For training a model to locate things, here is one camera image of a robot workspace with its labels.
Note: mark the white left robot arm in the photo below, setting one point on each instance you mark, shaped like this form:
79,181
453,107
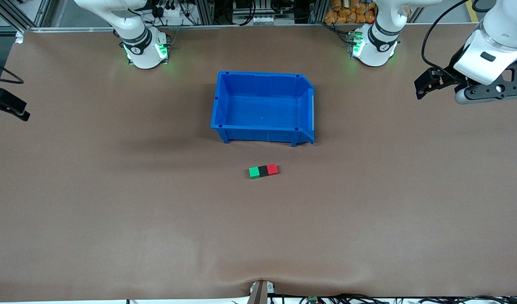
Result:
376,38

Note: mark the red cube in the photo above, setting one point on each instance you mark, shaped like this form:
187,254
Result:
272,169

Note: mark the green cube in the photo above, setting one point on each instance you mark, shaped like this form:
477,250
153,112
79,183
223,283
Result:
254,172

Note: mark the white power strip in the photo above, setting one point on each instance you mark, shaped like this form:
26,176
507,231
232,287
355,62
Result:
167,10

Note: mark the grey metal control box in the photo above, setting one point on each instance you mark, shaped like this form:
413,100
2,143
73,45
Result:
262,14

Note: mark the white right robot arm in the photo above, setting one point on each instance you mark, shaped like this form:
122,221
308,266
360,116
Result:
136,38

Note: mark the blue plastic storage bin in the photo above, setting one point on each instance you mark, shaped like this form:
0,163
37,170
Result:
262,109

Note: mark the small green connector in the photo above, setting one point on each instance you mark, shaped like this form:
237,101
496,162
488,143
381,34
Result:
313,299

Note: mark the black cube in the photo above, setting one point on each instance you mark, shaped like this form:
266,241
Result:
263,171

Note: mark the pile of orange snack bags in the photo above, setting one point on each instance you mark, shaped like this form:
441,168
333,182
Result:
351,12

